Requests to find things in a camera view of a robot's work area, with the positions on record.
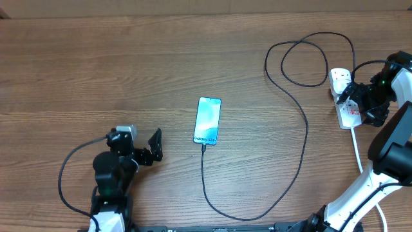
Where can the white charger adapter plug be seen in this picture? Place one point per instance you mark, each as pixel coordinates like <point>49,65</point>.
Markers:
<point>338,86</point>

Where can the white power strip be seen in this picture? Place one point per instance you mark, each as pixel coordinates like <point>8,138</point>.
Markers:
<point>347,112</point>

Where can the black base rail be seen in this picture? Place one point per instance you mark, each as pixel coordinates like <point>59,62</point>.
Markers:
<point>276,227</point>

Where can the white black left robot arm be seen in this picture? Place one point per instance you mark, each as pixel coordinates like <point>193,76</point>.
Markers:
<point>111,203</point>

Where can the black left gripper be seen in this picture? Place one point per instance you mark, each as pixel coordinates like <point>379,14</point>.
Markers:
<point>154,147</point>

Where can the blue Samsung Galaxy smartphone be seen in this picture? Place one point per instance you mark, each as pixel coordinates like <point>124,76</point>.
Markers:
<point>207,121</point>

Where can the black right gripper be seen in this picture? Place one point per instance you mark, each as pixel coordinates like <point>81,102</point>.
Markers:
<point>375,116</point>

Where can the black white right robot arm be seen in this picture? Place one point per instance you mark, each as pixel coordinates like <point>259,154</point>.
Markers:
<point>389,154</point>

